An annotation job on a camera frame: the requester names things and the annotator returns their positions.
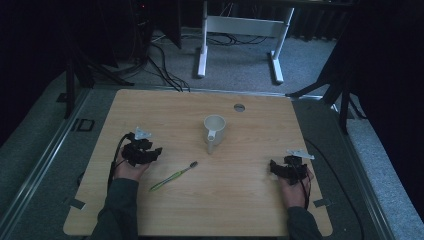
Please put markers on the black stand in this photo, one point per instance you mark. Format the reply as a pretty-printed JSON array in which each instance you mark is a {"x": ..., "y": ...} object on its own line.
[
  {"x": 70, "y": 83},
  {"x": 343, "y": 90}
]

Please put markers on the person's left hand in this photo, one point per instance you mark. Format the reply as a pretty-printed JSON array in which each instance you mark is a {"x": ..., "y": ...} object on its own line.
[{"x": 128, "y": 170}]

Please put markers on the white cup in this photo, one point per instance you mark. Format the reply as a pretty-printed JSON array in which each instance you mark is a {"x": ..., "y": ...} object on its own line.
[{"x": 214, "y": 130}]

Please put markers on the person's right hand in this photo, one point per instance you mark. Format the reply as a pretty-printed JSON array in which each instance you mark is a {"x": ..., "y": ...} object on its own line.
[{"x": 295, "y": 193}]

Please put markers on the green toothbrush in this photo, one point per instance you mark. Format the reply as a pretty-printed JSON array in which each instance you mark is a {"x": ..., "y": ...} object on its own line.
[{"x": 173, "y": 176}]

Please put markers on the metal floor rail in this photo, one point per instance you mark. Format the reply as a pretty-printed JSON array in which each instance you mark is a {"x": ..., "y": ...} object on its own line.
[{"x": 40, "y": 163}]

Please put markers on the black rectangular floor frame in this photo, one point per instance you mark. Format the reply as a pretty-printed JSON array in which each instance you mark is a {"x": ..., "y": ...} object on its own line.
[{"x": 83, "y": 125}]

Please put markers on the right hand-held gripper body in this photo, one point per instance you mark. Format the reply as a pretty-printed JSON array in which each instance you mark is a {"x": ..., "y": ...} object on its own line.
[{"x": 295, "y": 166}]

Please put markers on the round table grommet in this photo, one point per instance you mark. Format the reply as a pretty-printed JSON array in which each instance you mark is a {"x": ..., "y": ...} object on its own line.
[{"x": 239, "y": 107}]

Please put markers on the white desk frame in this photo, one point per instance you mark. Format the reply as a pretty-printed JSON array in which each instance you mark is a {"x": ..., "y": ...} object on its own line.
[{"x": 243, "y": 26}]

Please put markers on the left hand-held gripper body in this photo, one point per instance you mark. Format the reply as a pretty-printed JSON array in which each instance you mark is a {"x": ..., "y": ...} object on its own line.
[{"x": 136, "y": 149}]

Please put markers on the grey tape piece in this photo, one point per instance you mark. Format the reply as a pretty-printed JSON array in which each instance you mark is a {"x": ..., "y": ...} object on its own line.
[
  {"x": 76, "y": 203},
  {"x": 322, "y": 202}
]

